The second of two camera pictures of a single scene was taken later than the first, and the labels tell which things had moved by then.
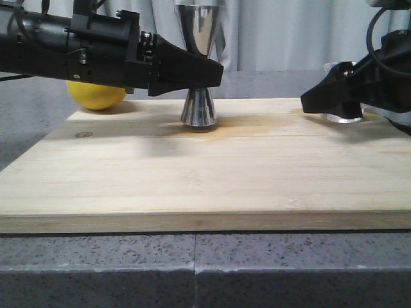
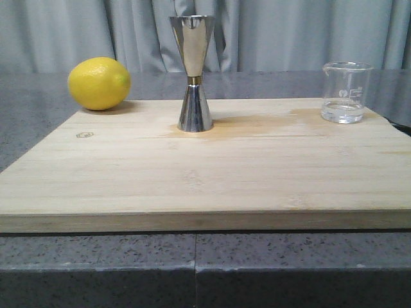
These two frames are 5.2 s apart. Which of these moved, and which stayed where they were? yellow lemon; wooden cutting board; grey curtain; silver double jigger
Moved: silver double jigger
Stayed: wooden cutting board; grey curtain; yellow lemon
